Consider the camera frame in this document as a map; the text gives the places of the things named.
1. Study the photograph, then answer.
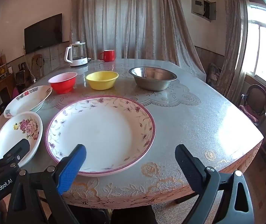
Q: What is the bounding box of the small rose-print white plate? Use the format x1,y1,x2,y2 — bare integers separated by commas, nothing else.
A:
0,111,43,167

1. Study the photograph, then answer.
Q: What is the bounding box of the white plate with red characters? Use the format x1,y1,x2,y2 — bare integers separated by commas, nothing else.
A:
3,85,52,119

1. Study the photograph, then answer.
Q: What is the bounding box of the red plastic bowl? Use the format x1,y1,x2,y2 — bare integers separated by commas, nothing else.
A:
48,72,78,94

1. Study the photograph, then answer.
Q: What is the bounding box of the stainless steel bowl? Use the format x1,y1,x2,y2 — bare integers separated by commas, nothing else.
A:
129,67,178,91

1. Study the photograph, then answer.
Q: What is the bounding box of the large pink-rimmed floral plate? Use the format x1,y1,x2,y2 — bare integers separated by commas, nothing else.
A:
45,96,156,177

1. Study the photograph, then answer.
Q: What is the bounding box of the yellow plastic bowl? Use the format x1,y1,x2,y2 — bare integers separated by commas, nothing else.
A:
86,71,119,91

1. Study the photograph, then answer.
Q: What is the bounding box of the dark round-back chair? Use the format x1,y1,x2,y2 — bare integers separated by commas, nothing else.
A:
238,84,266,127

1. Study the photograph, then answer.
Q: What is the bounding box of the grey window curtain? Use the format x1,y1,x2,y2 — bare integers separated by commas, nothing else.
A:
216,0,249,104

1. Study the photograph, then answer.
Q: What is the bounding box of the white glass electric kettle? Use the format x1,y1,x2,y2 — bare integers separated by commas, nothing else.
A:
64,41,88,67

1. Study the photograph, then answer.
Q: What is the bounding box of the red mug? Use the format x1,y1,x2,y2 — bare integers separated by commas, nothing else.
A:
99,50,116,62

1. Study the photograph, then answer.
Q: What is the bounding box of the grey centre curtain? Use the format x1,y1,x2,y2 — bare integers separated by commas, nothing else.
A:
70,0,206,80

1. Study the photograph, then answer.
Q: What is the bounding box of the black wall television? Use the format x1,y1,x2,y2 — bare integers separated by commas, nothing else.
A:
24,13,62,54

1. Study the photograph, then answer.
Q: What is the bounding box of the window with frame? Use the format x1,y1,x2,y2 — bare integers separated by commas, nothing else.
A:
244,0,266,86

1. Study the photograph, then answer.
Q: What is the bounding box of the wall electrical box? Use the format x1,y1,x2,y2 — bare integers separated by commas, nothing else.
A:
191,0,216,22

